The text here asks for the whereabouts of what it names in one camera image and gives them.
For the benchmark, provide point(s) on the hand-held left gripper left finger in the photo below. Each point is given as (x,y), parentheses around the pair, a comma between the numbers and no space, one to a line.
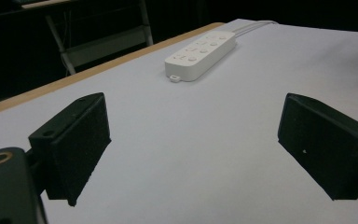
(74,146)

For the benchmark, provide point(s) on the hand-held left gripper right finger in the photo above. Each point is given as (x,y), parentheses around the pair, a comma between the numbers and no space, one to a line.
(326,146)

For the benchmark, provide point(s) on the white power strip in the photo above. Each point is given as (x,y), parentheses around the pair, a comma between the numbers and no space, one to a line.
(199,56)

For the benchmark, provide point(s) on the metal stand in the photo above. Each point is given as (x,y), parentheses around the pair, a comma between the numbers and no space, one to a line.
(105,43)

